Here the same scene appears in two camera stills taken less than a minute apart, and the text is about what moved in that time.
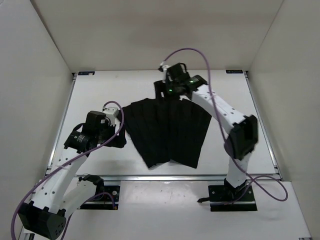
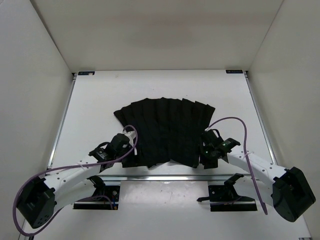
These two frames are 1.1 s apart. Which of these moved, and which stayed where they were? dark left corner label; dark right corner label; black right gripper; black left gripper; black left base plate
Moved: black left gripper; black right gripper
Stayed: dark right corner label; black left base plate; dark left corner label
